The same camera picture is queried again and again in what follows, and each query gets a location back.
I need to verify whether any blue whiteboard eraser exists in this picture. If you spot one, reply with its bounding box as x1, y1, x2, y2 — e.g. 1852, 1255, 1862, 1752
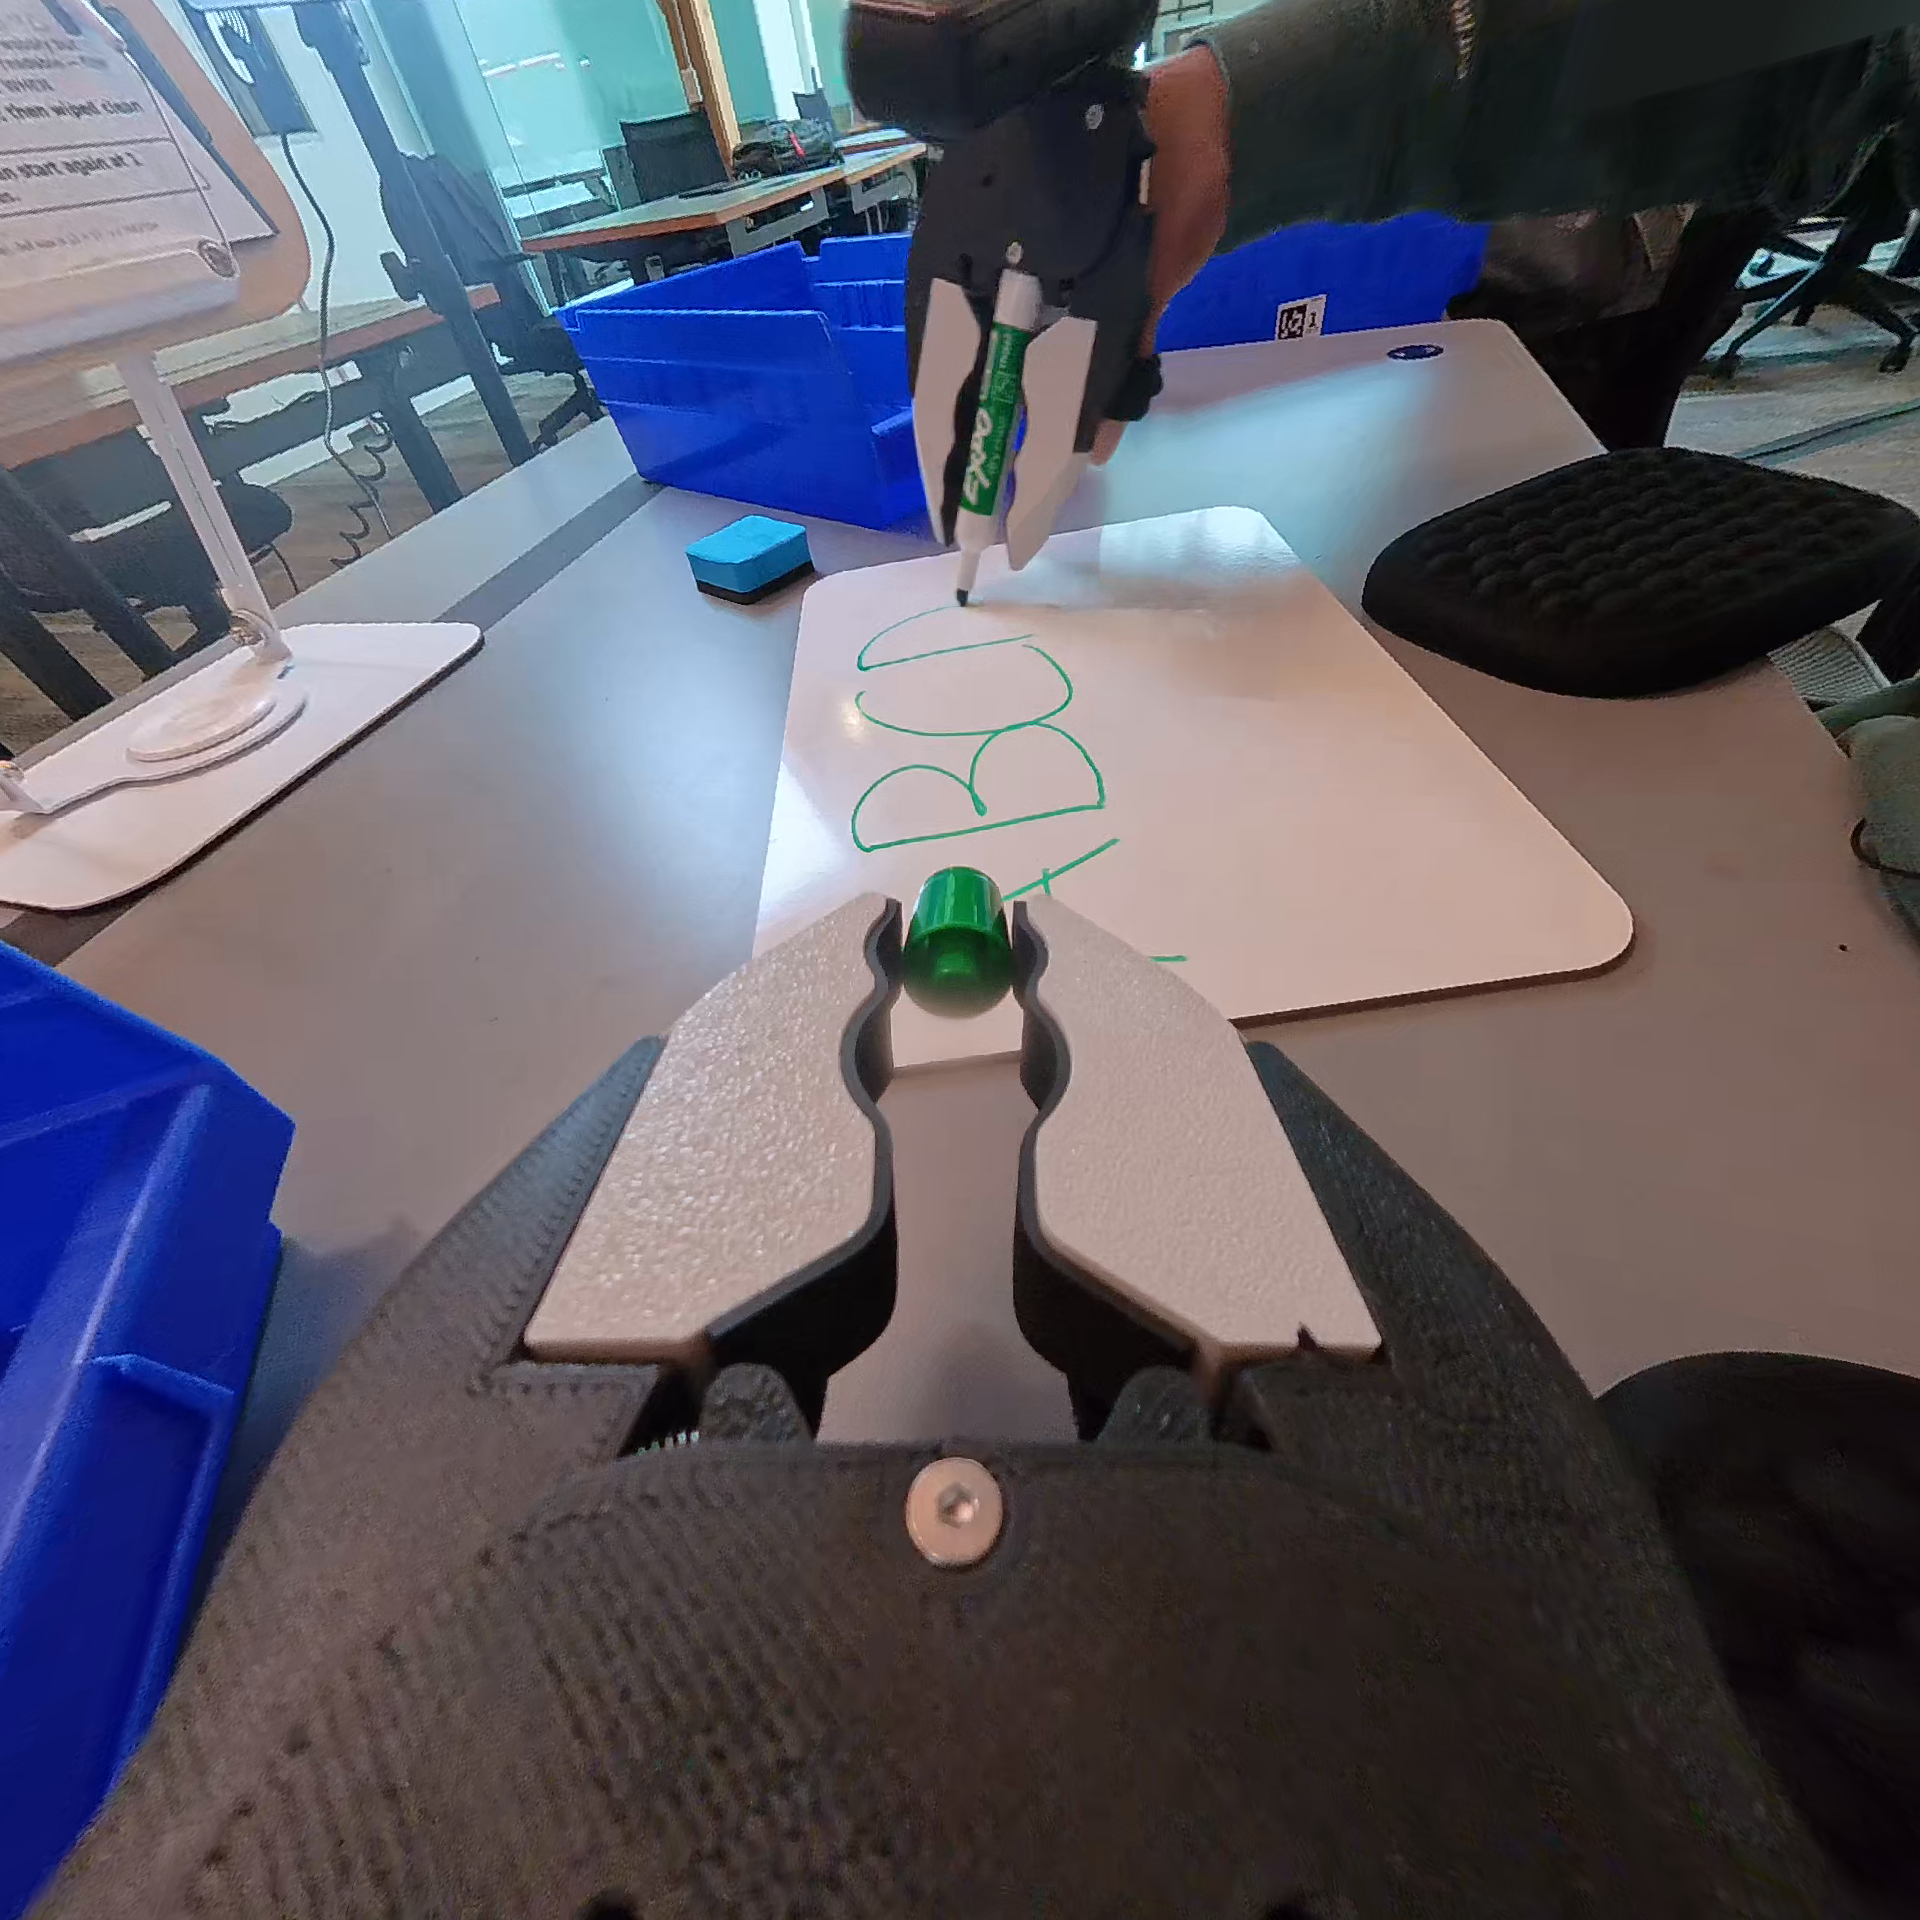
681, 511, 821, 599

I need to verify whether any wooden office table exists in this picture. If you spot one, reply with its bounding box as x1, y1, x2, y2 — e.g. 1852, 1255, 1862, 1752
516, 142, 924, 290

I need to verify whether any white whiteboard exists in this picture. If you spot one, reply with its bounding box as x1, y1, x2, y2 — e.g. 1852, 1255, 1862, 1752
753, 505, 1642, 1040

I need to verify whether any green dry-erase marker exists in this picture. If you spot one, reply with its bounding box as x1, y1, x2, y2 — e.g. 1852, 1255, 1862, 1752
947, 268, 1046, 614

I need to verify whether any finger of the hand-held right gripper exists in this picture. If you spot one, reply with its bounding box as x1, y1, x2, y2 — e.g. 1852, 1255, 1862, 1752
908, 278, 1003, 559
1003, 301, 1118, 575

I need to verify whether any green marker cap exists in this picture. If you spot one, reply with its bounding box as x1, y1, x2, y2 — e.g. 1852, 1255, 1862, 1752
899, 864, 1023, 1016

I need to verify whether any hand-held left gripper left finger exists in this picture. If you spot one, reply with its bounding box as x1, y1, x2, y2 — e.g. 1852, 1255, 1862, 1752
526, 895, 908, 1424

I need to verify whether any person's right hand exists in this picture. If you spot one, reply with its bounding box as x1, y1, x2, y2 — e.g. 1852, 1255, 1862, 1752
1141, 42, 1242, 319

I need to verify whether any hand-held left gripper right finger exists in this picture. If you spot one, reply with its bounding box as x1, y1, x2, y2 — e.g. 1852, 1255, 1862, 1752
1007, 895, 1385, 1424

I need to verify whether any blue plastic bin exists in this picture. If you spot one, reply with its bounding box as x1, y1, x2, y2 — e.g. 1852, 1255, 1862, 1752
0, 938, 300, 1920
561, 231, 937, 538
1153, 208, 1497, 359

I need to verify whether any black office chair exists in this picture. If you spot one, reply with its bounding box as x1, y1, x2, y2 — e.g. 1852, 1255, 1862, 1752
1706, 135, 1920, 380
372, 149, 607, 456

